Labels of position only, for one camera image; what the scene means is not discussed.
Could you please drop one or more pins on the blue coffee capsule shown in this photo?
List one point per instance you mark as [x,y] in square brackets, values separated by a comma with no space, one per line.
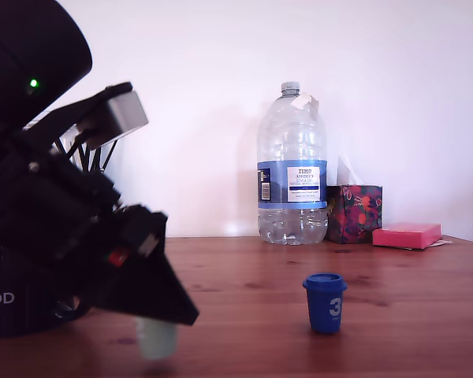
[323,307]

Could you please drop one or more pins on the large clear water bottle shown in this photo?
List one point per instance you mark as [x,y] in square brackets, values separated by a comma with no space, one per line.
[291,141]

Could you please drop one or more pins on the black mug with white lettering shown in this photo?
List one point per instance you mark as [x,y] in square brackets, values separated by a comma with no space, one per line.
[8,319]

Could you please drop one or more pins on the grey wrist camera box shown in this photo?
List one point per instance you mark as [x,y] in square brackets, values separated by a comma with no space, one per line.
[118,114]

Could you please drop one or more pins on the black chopstick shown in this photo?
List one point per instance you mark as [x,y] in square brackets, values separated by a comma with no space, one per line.
[85,159]
[98,159]
[110,153]

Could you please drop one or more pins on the floral tissue box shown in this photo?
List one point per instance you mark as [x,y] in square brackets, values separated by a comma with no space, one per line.
[354,212]

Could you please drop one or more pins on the paper sheet under pink box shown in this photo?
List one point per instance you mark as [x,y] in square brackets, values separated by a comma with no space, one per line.
[443,242]

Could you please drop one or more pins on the white tissue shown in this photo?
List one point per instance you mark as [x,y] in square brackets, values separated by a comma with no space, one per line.
[346,173]

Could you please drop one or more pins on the pale green coffee capsule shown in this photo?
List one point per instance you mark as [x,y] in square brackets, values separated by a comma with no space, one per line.
[157,338]

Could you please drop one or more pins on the pink flat box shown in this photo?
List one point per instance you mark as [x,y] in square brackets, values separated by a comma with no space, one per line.
[406,235]

